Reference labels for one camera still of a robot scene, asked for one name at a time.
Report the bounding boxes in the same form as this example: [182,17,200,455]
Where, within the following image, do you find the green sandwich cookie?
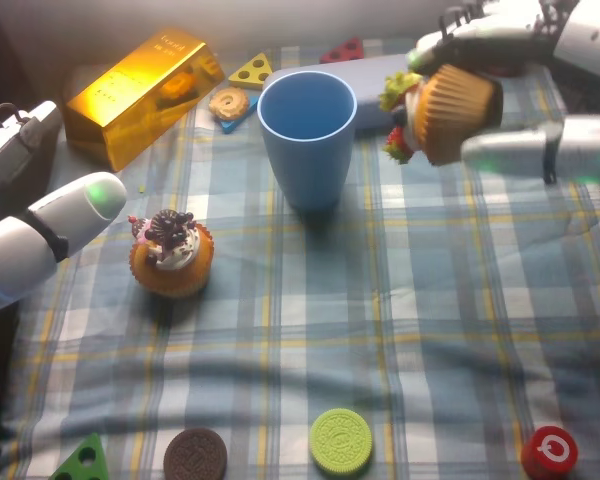
[308,407,375,477]

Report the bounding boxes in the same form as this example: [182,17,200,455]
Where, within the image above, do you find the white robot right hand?
[407,0,600,187]

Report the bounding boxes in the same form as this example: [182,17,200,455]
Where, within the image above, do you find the gold bar box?
[63,27,227,173]

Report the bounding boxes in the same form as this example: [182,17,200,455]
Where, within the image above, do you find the strawberry topped cupcake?
[378,63,504,167]

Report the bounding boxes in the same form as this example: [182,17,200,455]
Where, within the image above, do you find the red triangle block with holes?
[319,36,366,65]

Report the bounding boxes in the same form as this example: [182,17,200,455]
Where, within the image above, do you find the green triangle block with holes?
[48,432,110,480]

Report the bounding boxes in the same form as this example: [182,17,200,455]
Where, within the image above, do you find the blue triangle block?
[217,94,262,135]

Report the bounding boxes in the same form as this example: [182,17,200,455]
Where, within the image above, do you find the brown sandwich cookie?
[162,427,229,480]

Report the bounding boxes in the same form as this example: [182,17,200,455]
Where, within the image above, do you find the red cylinder with white symbol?
[520,425,580,479]

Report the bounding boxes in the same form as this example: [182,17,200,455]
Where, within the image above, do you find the blue plaid cloth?
[0,47,600,480]

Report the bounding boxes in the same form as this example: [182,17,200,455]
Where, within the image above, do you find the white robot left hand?
[0,99,129,317]

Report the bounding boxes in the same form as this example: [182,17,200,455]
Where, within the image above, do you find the tan swirl biscuit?
[208,86,251,122]

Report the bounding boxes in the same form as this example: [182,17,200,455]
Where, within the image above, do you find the chocolate topped cupcake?
[128,208,216,300]

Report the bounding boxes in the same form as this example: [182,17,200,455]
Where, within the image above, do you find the yellow triangle block with holes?
[228,52,274,91]

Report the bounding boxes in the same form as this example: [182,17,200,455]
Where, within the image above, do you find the lilac glasses case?
[267,53,414,132]

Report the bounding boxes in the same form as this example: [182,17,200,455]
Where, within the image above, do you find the blue plastic cup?
[256,70,359,212]

